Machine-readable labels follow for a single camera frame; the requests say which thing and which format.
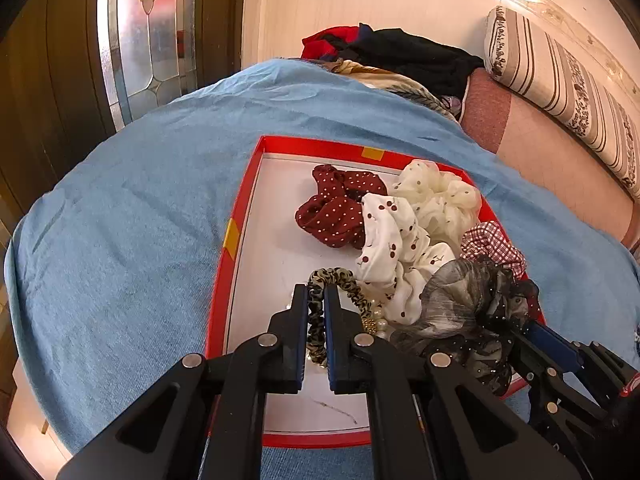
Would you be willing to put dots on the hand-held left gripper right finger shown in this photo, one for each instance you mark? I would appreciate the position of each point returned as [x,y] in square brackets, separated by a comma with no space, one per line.
[334,355]

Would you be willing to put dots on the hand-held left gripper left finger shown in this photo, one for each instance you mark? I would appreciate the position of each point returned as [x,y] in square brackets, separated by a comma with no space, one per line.
[301,340]

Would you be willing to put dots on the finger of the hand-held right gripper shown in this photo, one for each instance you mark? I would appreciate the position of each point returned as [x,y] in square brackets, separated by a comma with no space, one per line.
[555,347]
[547,385]

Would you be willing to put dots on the leopard print scrunchie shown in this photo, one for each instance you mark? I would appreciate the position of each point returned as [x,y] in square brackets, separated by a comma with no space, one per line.
[316,320]

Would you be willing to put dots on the red rimmed white tray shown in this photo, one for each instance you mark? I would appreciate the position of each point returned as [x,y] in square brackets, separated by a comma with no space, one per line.
[270,260]

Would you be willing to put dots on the grey black tulle scrunchie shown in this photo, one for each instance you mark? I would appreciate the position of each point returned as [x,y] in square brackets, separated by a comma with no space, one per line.
[460,300]

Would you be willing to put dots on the red plaid scrunchie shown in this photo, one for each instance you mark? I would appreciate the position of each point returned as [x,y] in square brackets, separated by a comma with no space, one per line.
[492,242]

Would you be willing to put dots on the dark red dotted scrunchie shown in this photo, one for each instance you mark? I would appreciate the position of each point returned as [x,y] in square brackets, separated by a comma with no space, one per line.
[325,215]

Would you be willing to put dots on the white cherry print scrunchie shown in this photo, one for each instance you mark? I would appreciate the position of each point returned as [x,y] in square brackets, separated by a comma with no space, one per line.
[390,240]

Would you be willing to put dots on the cream dotted scrunchie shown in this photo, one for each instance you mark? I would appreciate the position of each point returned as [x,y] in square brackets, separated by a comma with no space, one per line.
[440,195]

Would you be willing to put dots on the pink sofa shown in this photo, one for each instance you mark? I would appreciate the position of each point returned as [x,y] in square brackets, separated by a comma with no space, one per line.
[550,150]

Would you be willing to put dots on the blue blanket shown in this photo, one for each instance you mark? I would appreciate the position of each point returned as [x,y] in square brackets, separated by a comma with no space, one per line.
[125,235]

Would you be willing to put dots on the floral scarf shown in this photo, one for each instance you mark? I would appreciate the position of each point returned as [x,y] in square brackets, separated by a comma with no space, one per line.
[380,77]

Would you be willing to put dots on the striped floral cushion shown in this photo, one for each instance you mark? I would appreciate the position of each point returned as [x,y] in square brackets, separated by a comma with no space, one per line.
[550,70]

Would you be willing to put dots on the red garment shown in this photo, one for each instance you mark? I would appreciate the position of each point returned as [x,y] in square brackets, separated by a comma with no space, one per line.
[320,45]

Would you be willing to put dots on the black clothing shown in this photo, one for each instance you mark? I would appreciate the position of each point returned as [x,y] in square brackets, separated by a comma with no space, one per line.
[415,52]

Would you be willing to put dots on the wooden stained glass door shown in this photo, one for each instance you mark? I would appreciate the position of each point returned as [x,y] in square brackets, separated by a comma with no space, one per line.
[145,35]

